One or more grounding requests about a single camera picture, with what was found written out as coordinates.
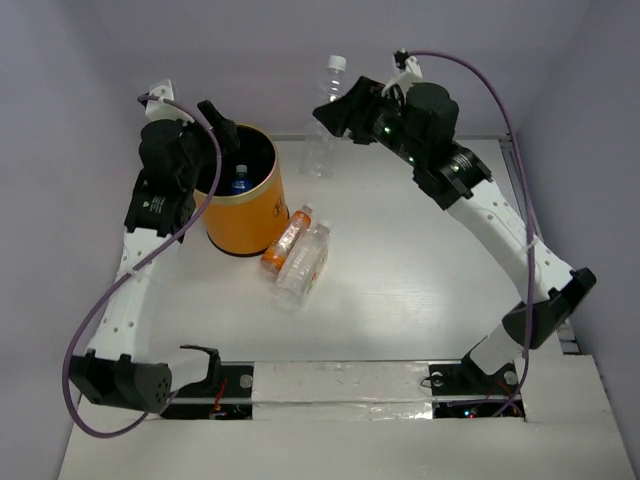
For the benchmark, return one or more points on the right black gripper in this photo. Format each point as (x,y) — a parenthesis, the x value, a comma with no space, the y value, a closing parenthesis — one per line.
(344,111)

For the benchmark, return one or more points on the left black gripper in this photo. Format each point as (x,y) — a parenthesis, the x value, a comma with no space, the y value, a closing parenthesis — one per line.
(211,128)

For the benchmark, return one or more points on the clear bottle white cap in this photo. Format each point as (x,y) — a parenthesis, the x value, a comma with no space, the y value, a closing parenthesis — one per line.
(319,144)

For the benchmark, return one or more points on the blue label water bottle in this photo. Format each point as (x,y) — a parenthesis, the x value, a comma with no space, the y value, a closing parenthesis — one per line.
(241,182)

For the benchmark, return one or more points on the orange drink bottle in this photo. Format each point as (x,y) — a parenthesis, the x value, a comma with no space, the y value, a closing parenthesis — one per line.
(276,254)

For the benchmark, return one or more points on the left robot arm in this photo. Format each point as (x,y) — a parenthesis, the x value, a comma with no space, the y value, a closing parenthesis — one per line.
(117,368)

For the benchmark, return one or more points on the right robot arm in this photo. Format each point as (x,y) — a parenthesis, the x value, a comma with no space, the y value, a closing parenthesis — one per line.
(418,125)

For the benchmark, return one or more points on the orange cylindrical bin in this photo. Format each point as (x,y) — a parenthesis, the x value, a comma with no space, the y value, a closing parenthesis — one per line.
(245,224)

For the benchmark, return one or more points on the clear bottle colourful label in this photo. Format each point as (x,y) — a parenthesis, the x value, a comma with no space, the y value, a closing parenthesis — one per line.
(303,266)

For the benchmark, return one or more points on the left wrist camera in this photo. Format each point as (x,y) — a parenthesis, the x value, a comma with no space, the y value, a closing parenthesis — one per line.
(156,108)

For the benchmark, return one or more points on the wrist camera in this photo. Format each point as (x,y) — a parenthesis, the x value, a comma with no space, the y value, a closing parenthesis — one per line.
(408,72)
(156,108)

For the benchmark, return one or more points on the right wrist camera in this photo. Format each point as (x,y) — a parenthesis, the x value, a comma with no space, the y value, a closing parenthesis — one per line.
(408,72)

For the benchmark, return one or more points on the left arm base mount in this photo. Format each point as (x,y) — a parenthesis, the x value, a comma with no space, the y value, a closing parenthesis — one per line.
(224,394)

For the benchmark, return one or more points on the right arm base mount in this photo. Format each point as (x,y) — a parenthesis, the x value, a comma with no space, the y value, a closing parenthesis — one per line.
(460,389)

